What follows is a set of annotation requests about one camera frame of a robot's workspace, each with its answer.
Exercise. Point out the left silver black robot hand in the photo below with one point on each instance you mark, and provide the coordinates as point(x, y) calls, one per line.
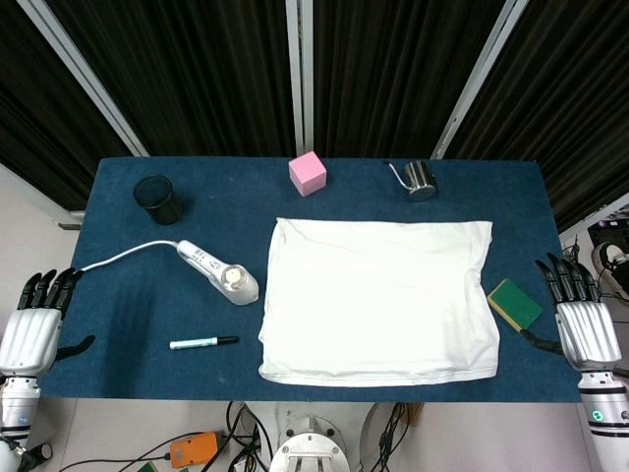
point(29, 339)

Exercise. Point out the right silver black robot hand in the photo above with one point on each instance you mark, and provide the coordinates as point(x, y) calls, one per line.
point(587, 334)

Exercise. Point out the white handheld steam iron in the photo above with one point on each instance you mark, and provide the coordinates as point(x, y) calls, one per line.
point(231, 282)

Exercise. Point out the white t-shirt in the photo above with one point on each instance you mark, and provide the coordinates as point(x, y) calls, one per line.
point(378, 305)

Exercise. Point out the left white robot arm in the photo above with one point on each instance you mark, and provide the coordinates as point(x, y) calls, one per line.
point(17, 403)

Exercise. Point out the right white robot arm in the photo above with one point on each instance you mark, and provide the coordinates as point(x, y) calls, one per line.
point(602, 413)

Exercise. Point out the pink cube block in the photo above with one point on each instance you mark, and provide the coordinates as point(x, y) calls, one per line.
point(308, 174)

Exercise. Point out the green yellow sponge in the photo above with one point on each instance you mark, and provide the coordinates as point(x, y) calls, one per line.
point(516, 305)

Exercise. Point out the white black shoe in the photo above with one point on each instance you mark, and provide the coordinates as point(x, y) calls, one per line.
point(611, 258)

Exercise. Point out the blue felt table cover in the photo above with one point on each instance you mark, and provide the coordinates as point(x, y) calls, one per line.
point(147, 305)

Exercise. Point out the white marker with black cap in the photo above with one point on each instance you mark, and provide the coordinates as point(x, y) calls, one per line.
point(196, 343)

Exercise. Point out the black mesh pen cup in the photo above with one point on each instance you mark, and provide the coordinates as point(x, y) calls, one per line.
point(159, 204)

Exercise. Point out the orange handheld device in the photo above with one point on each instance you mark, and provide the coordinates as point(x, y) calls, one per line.
point(194, 450)

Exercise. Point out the stainless steel spouted cup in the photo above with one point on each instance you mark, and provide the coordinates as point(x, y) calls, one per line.
point(420, 179)

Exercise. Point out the white robot torso base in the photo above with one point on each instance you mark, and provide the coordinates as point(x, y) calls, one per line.
point(309, 452)

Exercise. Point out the black pleated curtain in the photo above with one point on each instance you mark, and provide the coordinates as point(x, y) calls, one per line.
point(196, 74)

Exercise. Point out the aluminium frame post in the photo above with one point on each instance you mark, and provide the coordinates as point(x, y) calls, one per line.
point(300, 74)
point(83, 74)
point(480, 74)

